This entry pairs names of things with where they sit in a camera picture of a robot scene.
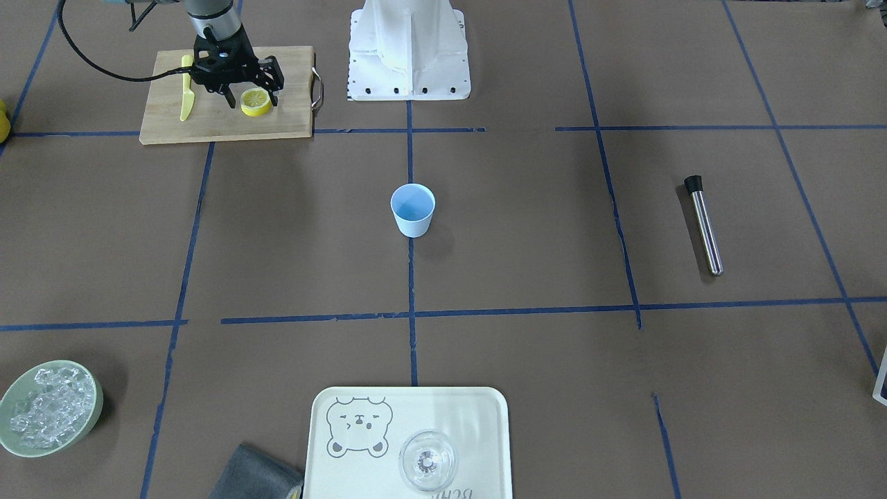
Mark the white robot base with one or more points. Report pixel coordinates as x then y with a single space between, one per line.
408 51

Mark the lemon half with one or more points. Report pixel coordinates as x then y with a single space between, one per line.
255 102

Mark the green bowl of ice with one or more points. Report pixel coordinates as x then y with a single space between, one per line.
50 408

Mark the whole yellow lemon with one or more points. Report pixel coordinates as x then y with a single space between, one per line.
5 124

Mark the grey folded cloth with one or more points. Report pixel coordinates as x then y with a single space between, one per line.
251 473

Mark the yellow plastic knife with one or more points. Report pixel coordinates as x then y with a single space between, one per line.
188 96

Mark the light blue cup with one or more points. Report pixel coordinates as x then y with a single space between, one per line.
412 206

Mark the steel muddler black cap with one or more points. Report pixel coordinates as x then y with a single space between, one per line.
694 187

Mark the white wire cup rack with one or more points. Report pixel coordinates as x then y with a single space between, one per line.
878 393

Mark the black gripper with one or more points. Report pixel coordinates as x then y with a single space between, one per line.
271 71

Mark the cream bear tray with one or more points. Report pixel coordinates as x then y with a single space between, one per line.
357 433

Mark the clear glass on tray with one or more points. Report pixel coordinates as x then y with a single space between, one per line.
428 461

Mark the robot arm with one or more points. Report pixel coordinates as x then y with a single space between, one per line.
222 15

